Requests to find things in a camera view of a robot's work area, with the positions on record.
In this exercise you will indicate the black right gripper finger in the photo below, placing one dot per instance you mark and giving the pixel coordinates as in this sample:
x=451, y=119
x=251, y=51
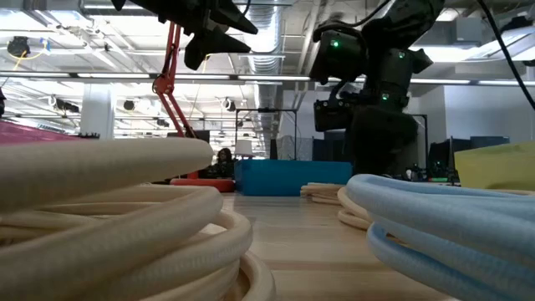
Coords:
x=370, y=154
x=395, y=152

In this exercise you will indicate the black room partition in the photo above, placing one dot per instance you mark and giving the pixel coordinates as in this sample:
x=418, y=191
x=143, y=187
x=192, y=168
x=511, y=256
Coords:
x=330, y=150

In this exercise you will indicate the white pillar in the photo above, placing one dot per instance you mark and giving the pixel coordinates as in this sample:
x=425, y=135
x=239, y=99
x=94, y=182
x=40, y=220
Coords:
x=96, y=113

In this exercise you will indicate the blue plastic bin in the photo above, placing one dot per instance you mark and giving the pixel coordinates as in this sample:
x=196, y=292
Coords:
x=284, y=177

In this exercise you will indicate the person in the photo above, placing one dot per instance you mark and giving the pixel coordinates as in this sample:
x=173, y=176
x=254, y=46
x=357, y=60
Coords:
x=223, y=163

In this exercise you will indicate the ceiling light strip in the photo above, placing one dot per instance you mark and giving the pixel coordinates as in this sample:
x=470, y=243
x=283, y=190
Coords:
x=271, y=78
x=443, y=81

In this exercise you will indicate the black ceiling device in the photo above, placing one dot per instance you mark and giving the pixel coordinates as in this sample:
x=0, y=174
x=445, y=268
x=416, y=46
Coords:
x=18, y=46

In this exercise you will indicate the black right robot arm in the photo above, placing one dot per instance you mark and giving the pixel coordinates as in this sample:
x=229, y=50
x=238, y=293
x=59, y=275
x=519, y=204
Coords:
x=393, y=67

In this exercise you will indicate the red desk lamp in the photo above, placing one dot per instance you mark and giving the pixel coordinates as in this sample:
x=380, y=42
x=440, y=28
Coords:
x=167, y=83

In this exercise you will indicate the silver ribbed ventilation duct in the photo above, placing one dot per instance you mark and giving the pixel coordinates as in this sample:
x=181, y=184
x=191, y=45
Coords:
x=267, y=83

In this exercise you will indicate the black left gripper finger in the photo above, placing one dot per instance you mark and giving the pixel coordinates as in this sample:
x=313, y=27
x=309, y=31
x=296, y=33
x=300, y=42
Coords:
x=213, y=46
x=234, y=21

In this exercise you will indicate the yellow translucent plastic bin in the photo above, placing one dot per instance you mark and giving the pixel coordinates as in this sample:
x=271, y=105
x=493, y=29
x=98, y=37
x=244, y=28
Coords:
x=497, y=167

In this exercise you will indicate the red translucent plastic bin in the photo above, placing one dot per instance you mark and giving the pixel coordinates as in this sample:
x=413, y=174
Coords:
x=25, y=134

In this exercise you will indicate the black metal frame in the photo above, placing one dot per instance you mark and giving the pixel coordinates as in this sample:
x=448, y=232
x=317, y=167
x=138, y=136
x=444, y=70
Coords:
x=426, y=142
x=267, y=110

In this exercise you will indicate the bright ceiling light panel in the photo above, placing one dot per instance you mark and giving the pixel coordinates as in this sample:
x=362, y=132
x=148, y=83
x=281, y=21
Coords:
x=451, y=53

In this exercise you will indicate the white table lamp shade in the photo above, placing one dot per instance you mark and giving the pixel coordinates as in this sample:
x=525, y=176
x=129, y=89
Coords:
x=244, y=148

